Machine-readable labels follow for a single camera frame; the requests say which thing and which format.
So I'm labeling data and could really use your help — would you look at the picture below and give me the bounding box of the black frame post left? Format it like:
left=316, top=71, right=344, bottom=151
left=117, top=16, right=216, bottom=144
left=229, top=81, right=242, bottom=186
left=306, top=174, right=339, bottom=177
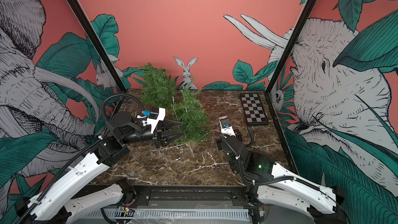
left=66, top=0, right=127, bottom=92

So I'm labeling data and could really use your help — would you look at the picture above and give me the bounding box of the black white chessboard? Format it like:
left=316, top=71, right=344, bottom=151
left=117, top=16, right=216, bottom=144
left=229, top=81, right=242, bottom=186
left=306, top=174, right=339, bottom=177
left=239, top=93, right=268, bottom=126

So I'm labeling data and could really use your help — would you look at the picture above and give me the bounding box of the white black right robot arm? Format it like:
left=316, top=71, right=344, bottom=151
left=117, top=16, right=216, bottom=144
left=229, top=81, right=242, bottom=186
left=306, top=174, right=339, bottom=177
left=220, top=124, right=349, bottom=224

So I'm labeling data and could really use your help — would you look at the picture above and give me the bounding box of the small green christmas tree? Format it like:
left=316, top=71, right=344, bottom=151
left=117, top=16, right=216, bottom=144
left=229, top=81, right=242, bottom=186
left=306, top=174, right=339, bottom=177
left=172, top=88, right=210, bottom=144

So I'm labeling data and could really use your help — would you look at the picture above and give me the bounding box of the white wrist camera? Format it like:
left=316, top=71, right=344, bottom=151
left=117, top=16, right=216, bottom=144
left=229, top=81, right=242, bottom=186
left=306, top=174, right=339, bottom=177
left=219, top=116, right=236, bottom=138
left=136, top=107, right=166, bottom=134

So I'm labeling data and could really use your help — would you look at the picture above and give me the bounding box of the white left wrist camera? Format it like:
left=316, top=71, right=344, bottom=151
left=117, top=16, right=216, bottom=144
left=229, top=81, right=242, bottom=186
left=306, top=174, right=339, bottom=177
left=136, top=107, right=166, bottom=134

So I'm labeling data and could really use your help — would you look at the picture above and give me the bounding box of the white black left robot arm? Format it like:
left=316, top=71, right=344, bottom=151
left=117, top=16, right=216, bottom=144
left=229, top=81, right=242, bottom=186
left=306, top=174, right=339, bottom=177
left=15, top=93, right=183, bottom=224

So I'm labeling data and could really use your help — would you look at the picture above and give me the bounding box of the large green christmas tree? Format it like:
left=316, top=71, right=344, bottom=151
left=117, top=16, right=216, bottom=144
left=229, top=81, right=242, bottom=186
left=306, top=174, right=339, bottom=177
left=137, top=63, right=177, bottom=110

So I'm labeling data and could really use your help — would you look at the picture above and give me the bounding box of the black frame post right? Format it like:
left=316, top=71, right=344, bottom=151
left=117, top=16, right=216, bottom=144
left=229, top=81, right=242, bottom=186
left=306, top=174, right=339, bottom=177
left=265, top=0, right=317, bottom=96

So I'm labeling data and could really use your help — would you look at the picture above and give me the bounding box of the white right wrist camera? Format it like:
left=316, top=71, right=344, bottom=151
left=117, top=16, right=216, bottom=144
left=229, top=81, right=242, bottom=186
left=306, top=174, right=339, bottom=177
left=219, top=116, right=236, bottom=138

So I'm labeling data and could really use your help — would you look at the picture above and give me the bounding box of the white slotted cable tray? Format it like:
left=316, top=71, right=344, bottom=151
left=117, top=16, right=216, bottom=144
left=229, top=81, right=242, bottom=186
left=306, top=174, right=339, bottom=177
left=77, top=208, right=251, bottom=224

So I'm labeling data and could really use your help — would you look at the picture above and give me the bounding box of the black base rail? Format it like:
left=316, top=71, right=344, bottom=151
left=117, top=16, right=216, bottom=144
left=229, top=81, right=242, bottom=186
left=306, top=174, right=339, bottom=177
left=80, top=184, right=259, bottom=207

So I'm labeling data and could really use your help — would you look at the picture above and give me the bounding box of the black frame post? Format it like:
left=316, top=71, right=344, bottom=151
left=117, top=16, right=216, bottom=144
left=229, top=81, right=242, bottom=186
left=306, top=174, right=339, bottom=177
left=265, top=0, right=317, bottom=96
left=66, top=0, right=127, bottom=92

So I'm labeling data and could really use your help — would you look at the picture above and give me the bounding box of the clear string light wire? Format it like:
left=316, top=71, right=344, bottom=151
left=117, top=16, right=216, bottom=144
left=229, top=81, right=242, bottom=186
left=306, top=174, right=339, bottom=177
left=124, top=99, right=249, bottom=184

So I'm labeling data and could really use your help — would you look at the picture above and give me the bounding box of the small tree wooden base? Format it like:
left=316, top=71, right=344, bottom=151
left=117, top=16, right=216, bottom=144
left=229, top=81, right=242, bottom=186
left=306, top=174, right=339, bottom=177
left=186, top=141, right=198, bottom=149

